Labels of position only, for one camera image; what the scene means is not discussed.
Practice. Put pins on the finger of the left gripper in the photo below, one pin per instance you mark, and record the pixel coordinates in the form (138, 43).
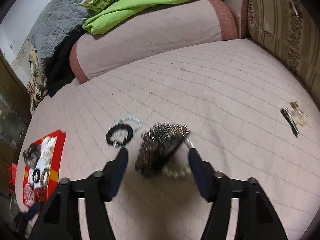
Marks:
(33, 210)

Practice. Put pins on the striped floral cushion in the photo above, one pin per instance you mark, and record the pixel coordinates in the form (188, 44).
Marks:
(286, 29)

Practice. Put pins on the wooden glass door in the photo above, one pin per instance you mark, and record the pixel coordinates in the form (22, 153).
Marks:
(15, 114)

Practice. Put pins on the grey quilted pillow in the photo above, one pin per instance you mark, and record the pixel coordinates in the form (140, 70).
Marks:
(54, 23)

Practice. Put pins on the grey sheer scrunchie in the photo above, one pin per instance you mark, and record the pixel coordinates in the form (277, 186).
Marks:
(32, 155)

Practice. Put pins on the red tray box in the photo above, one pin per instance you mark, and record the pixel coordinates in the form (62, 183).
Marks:
(42, 175)

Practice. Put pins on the black clothing pile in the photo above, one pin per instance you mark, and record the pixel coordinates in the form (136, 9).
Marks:
(58, 70)

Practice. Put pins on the pink plaid scrunchie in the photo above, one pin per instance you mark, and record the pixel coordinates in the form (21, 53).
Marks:
(29, 195)

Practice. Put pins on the black bobby pin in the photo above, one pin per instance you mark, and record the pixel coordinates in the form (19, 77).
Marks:
(288, 117)

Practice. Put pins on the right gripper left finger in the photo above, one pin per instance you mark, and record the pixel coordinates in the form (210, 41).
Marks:
(115, 170)

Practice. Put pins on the leaf print cloth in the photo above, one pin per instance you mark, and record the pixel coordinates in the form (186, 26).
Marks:
(37, 84)

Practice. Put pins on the pink bolster pillow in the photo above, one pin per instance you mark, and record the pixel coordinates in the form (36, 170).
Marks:
(153, 31)

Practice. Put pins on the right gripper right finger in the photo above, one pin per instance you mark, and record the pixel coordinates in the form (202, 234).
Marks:
(203, 174)

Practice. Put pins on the black beaded hair claw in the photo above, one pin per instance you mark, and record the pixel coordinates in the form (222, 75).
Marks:
(158, 146)

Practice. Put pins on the white cherry print scrunchie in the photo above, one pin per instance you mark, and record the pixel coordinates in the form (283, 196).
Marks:
(47, 149)

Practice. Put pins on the dark red dotted scrunchie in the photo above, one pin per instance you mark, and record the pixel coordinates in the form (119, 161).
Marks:
(40, 195)

